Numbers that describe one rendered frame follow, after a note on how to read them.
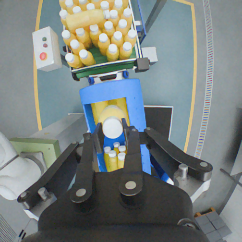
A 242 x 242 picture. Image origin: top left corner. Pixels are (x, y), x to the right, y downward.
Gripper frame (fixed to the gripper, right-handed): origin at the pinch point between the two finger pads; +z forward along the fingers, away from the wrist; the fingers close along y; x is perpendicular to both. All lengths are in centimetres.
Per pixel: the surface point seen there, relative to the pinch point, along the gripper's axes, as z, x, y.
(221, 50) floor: 146, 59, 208
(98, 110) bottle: 32.8, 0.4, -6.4
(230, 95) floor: 146, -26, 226
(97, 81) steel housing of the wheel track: 53, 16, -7
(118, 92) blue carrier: 22.5, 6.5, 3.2
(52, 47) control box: 36, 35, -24
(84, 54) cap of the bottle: 36.5, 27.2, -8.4
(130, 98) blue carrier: 24.1, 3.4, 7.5
